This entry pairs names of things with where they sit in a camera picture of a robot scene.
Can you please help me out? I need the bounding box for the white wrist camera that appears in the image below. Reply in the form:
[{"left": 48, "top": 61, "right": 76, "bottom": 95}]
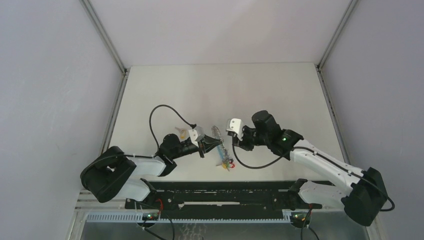
[
  {"left": 225, "top": 118, "right": 244, "bottom": 139},
  {"left": 188, "top": 125, "right": 205, "bottom": 144}
]

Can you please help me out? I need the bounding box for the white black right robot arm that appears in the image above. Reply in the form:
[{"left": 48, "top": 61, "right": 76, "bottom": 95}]
[{"left": 226, "top": 110, "right": 395, "bottom": 227}]

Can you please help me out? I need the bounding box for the left aluminium frame post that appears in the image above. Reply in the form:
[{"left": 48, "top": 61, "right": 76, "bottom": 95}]
[{"left": 79, "top": 0, "right": 127, "bottom": 75}]

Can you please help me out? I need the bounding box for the right aluminium frame post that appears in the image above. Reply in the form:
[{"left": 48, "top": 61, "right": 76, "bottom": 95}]
[{"left": 316, "top": 0, "right": 360, "bottom": 72}]

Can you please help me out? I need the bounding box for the yellow tagged key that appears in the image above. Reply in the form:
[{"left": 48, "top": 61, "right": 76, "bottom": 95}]
[{"left": 175, "top": 127, "right": 187, "bottom": 140}]

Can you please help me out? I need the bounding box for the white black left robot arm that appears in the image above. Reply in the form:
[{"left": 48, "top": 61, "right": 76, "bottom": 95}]
[{"left": 80, "top": 133, "right": 222, "bottom": 209}]

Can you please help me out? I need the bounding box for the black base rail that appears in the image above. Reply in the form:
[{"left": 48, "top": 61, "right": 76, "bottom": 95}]
[{"left": 125, "top": 180, "right": 323, "bottom": 221}]

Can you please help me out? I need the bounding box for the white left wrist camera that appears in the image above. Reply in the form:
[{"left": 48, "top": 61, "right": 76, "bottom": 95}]
[{"left": 188, "top": 125, "right": 205, "bottom": 144}]

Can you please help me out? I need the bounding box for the aluminium frame post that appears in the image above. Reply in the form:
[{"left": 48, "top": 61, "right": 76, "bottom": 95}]
[
  {"left": 79, "top": 0, "right": 127, "bottom": 75},
  {"left": 316, "top": 0, "right": 360, "bottom": 72}
]

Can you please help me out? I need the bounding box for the round key organizer with rings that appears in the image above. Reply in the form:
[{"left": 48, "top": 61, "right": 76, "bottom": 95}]
[{"left": 211, "top": 125, "right": 231, "bottom": 163}]

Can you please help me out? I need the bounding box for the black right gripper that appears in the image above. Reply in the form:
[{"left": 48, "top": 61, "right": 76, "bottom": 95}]
[{"left": 232, "top": 125, "right": 270, "bottom": 151}]

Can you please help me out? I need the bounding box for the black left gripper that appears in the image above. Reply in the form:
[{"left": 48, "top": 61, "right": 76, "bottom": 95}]
[{"left": 170, "top": 133, "right": 222, "bottom": 160}]

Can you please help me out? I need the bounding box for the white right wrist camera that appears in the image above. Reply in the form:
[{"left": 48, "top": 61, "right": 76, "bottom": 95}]
[{"left": 225, "top": 118, "right": 244, "bottom": 139}]

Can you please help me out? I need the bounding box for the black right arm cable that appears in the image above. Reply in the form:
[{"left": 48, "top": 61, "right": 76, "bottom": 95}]
[{"left": 231, "top": 142, "right": 396, "bottom": 240}]

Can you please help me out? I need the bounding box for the white slotted cable duct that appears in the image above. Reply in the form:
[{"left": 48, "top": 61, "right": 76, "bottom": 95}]
[{"left": 86, "top": 211, "right": 292, "bottom": 224}]

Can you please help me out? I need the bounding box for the green tagged key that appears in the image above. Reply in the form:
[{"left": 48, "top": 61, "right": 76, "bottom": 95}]
[{"left": 216, "top": 162, "right": 231, "bottom": 171}]

